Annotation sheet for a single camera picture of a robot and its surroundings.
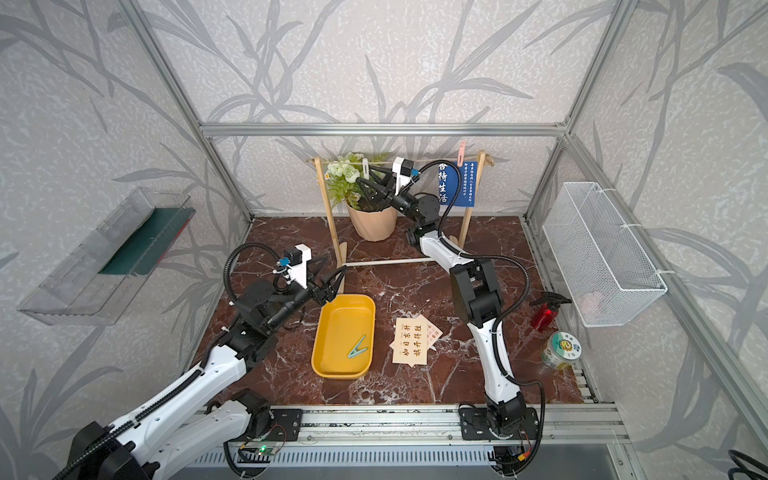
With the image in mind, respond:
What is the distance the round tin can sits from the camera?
0.79m

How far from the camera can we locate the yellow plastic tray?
807mm

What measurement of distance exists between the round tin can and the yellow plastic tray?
493 mm

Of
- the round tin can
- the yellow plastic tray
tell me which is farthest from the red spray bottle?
the yellow plastic tray

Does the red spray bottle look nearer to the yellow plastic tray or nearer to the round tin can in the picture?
the round tin can
